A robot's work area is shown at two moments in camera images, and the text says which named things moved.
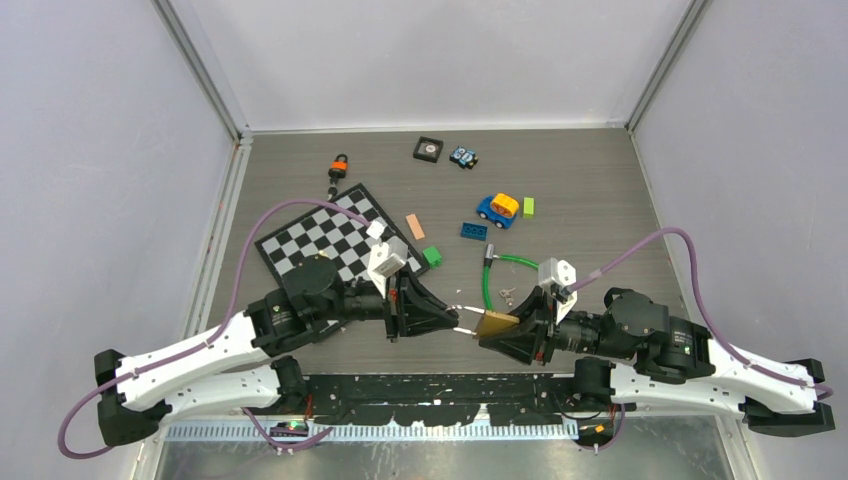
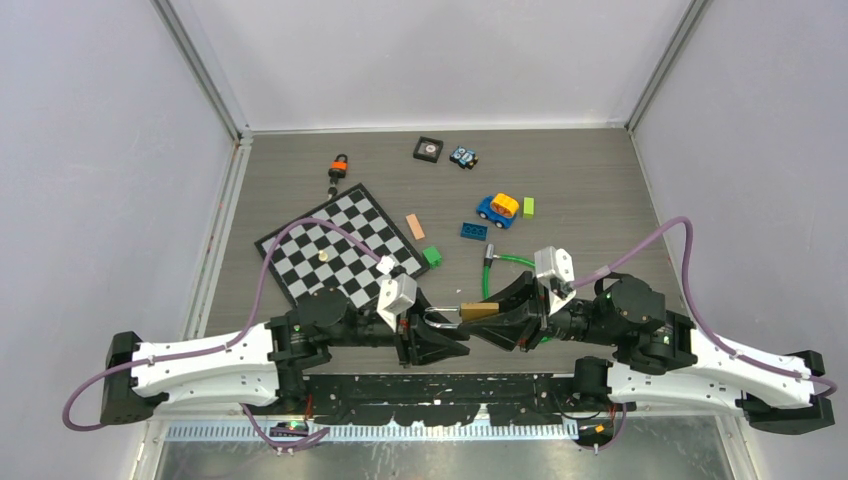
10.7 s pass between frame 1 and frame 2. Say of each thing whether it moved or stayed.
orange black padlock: stayed
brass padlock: moved
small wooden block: stayed
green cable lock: stayed
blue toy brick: stayed
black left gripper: moved
